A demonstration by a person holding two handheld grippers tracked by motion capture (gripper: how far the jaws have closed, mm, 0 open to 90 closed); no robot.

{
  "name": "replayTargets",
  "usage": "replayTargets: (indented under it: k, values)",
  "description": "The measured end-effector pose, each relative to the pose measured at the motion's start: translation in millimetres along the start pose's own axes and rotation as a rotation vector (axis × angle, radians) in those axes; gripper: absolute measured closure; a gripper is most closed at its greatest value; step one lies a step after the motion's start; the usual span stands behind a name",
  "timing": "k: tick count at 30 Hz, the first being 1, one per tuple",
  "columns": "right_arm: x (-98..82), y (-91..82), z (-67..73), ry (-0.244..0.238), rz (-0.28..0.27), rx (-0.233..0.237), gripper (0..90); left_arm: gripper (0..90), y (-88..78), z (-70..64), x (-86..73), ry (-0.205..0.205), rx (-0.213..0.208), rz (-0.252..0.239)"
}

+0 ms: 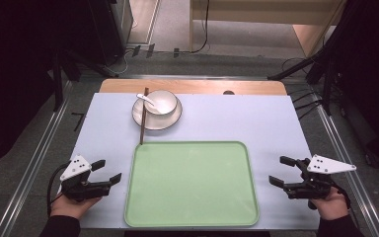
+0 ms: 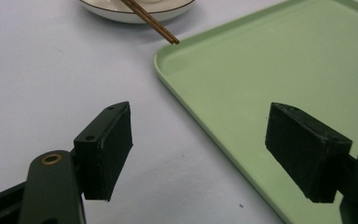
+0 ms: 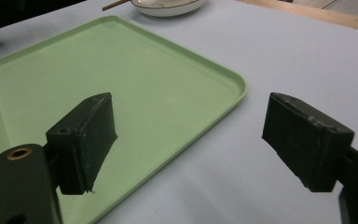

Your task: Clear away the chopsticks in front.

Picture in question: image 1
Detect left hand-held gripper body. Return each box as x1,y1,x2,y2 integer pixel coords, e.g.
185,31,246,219
58,155,113,202

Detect white plate with dark rim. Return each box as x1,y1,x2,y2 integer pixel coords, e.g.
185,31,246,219
131,95,184,131

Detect white floor cable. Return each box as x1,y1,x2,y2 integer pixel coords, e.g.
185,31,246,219
104,48,136,76

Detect green plastic tray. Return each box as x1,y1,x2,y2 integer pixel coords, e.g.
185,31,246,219
123,140,261,228

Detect brown wooden chopsticks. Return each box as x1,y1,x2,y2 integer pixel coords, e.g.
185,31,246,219
139,87,150,146

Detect light wooden cabinet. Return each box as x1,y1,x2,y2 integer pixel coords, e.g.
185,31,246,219
189,0,347,57

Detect pale blue table mat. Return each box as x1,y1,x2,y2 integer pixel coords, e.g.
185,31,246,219
67,92,321,231

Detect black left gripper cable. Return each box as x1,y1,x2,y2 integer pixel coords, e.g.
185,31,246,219
46,161,71,218

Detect metal floor rail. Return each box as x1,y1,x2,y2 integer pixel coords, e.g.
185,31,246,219
314,95,379,237
0,80,74,237

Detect black cabinet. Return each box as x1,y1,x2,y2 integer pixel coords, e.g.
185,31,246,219
87,0,127,66

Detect person's left hand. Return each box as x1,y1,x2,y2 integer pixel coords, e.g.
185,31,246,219
49,193,103,220

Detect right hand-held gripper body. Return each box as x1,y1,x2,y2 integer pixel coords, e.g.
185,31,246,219
285,154,357,210

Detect white bowl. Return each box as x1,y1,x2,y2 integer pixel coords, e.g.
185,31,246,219
143,89,179,117

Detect black hanging cable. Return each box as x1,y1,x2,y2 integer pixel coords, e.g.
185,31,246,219
190,0,211,54

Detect black floor cables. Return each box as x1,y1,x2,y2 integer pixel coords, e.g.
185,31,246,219
289,88,325,120

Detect white ceramic spoon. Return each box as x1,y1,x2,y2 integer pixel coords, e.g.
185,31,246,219
135,93,164,115

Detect wooden table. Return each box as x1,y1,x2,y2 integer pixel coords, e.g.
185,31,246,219
98,78,288,97

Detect black stand leg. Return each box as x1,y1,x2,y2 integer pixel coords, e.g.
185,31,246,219
50,48,119,113
267,48,331,82

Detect person's right hand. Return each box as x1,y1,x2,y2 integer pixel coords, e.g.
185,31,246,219
310,187,350,221

